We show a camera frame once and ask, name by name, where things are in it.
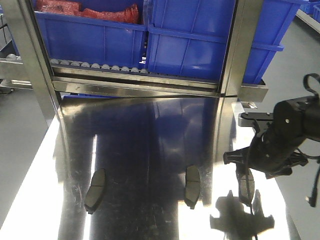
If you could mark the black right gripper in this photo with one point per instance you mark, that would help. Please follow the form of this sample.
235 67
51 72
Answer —
278 136

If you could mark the brake pad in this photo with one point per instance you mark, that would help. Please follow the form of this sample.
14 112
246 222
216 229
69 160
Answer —
246 184
192 186
96 191

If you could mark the roller conveyor track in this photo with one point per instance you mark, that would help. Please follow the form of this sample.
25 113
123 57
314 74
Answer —
98 66

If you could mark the right blue plastic bin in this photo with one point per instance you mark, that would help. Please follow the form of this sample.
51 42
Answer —
189 38

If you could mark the blue plastic bin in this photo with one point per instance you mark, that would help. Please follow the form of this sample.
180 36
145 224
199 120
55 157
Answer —
189 38
84 39

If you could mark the red mesh bags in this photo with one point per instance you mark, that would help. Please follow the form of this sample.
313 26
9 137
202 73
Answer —
129 15

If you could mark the left blue plastic bin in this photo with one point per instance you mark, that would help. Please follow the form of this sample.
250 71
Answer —
84 39

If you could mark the stainless steel rack frame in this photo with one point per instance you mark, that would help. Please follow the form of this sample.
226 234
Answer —
48 81

